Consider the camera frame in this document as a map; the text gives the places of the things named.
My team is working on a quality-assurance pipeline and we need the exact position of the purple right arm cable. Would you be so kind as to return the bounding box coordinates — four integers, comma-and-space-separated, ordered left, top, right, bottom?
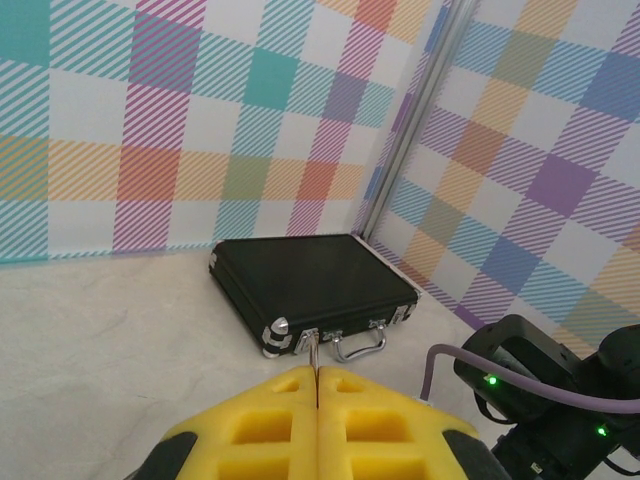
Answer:
422, 344, 640, 416

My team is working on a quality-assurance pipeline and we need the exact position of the aluminium frame post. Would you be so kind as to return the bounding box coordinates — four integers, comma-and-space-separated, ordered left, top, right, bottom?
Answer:
355, 0, 476, 241

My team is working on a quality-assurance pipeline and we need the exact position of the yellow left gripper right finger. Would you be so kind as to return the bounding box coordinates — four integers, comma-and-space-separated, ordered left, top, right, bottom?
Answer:
318, 365, 504, 480

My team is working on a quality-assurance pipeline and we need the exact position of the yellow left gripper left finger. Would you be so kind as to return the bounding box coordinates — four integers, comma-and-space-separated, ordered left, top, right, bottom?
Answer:
127, 365, 320, 480

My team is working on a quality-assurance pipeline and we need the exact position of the black ribbed case chrome handle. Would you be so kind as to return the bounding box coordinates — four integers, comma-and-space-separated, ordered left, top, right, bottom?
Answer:
207, 233, 424, 362

